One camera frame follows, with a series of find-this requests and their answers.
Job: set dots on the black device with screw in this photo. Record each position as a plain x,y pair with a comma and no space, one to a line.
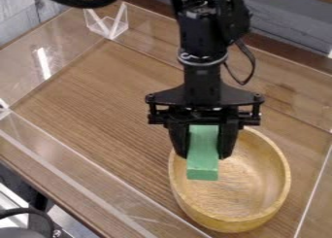
42,224

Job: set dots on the clear acrylic tray wall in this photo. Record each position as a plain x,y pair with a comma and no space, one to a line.
110,206

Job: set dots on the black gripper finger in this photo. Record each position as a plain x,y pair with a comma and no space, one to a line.
179,136
227,137

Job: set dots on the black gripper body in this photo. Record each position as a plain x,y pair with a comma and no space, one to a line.
204,100

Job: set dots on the green rectangular block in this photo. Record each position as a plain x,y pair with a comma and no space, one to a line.
203,157

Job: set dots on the brown wooden bowl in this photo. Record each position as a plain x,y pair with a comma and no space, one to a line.
244,198

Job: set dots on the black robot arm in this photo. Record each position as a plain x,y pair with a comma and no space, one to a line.
211,25

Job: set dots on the clear acrylic corner bracket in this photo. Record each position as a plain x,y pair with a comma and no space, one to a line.
110,27

